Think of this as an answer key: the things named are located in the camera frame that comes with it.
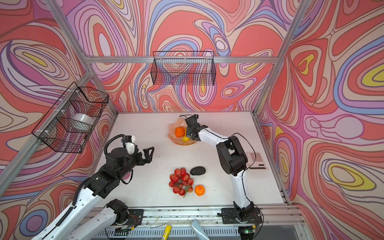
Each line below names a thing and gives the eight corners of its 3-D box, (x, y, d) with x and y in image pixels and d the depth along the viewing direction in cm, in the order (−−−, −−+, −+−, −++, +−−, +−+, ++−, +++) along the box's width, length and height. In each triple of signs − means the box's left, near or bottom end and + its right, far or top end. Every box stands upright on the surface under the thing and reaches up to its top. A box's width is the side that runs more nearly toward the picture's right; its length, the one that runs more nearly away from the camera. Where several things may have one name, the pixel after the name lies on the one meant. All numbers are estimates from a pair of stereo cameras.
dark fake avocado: (190, 175, 88) (190, 173, 85) (190, 168, 91) (190, 166, 88) (205, 175, 89) (205, 173, 85) (205, 168, 91) (205, 166, 88)
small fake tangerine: (194, 196, 80) (194, 195, 78) (194, 186, 83) (194, 184, 82) (205, 196, 80) (205, 195, 78) (204, 186, 83) (204, 184, 82)
